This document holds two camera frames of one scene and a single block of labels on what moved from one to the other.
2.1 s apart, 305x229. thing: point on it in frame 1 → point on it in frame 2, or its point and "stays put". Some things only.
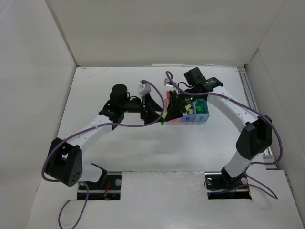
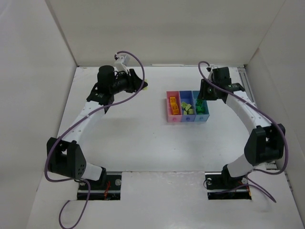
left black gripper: x=145 y=109 → x=132 y=79
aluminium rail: x=249 y=95 stays put
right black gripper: x=180 y=100 → x=205 y=89
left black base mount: x=108 y=187 stays put
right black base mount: x=220 y=185 stays put
